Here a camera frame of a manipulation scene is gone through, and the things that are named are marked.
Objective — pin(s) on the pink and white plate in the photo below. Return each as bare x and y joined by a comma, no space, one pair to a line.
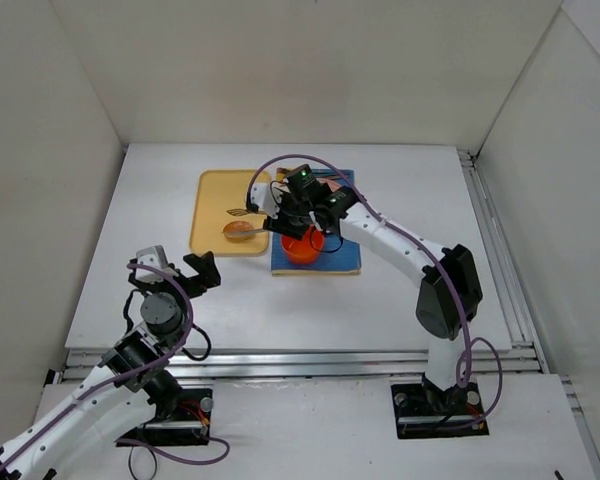
332,185

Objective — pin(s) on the aluminium rail frame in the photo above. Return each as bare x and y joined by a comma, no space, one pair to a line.
303,366

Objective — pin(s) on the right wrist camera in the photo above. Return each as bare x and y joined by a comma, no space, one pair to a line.
261,199

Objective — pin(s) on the cutlery on placemat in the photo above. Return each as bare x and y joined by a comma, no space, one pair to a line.
347,175

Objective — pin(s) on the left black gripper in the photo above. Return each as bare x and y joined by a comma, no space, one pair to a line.
188,282

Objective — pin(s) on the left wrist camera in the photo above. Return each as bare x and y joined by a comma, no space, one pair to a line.
152,259

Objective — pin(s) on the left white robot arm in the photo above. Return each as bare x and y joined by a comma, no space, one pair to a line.
131,385

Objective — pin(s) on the yellow tray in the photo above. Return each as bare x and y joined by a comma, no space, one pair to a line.
217,192

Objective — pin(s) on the blue placemat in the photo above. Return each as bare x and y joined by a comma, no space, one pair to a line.
338,257

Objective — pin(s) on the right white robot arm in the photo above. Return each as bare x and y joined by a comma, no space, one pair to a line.
449,289

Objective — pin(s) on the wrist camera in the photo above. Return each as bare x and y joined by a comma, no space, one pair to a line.
152,259
261,199

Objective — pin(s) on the orange bowl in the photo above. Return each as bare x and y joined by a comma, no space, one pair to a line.
304,251

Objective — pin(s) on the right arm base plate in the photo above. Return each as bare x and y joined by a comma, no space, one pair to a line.
416,418

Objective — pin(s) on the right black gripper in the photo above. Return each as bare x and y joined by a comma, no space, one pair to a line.
286,226

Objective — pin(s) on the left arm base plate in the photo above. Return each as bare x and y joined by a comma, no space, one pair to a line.
188,425

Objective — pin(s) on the metal tongs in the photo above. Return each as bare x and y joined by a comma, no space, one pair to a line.
238,213

